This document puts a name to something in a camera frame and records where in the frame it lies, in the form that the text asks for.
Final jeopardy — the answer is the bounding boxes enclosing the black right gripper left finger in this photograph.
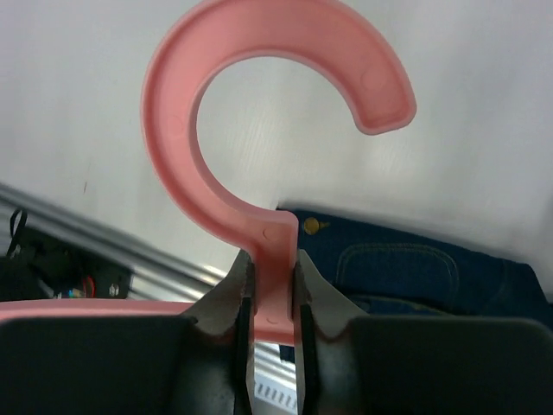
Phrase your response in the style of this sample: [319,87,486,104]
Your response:
[1,252,255,414]

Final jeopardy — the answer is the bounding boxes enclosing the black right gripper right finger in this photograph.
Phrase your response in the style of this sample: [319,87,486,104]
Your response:
[293,251,552,414]

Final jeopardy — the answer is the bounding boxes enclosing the dark blue denim skirt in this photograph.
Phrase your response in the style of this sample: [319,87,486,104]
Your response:
[278,209,552,364]

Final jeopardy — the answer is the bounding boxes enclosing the pink plastic hanger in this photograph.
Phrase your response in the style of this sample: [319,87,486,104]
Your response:
[0,0,418,343]

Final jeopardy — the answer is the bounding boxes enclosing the aluminium mounting rail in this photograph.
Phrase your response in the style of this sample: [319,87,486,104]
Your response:
[0,181,299,390]

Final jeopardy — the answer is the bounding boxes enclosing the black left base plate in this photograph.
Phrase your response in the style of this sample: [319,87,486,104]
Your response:
[1,208,131,302]

